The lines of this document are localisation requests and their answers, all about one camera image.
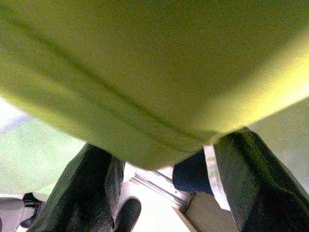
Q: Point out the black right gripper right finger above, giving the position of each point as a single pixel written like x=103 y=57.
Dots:
x=260 y=193

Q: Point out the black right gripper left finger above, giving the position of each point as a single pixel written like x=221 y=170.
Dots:
x=82 y=188

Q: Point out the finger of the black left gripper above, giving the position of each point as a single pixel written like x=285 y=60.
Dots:
x=130 y=215

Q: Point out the white pillow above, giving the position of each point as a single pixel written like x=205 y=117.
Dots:
x=149 y=72

